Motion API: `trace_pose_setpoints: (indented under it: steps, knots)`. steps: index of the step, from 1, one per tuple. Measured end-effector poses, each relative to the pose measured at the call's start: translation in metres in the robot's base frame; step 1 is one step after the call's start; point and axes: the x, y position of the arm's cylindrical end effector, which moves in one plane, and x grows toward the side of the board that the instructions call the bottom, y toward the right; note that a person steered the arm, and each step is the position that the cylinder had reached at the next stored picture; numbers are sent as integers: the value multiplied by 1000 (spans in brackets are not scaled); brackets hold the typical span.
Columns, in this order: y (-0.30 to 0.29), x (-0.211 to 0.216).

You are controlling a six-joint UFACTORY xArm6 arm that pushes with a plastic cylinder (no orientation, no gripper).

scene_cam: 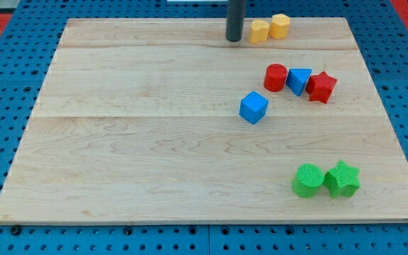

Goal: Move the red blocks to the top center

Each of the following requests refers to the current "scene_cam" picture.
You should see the blue cube block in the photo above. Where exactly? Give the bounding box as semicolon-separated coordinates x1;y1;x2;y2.
239;91;268;125

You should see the light wooden board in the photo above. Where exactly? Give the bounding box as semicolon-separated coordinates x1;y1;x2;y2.
0;18;408;225

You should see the red cylinder block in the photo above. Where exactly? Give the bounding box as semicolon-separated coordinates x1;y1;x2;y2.
263;64;288;92

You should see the blue triangle block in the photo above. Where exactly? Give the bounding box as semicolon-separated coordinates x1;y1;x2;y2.
285;68;312;96

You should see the yellow heart block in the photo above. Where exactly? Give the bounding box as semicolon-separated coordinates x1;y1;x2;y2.
249;19;270;44

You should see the green cylinder block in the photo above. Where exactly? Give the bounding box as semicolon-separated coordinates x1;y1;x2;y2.
292;164;324;198

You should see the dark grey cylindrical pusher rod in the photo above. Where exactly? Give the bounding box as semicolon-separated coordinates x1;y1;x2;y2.
226;0;247;42

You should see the red star block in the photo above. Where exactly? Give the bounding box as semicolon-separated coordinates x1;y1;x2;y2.
305;72;337;103

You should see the yellow hexagon block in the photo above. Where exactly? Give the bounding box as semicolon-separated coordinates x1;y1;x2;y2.
269;13;290;39

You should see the green star block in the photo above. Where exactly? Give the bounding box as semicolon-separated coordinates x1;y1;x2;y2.
323;160;361;198

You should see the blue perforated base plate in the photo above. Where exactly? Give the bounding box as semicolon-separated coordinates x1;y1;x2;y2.
0;0;408;254

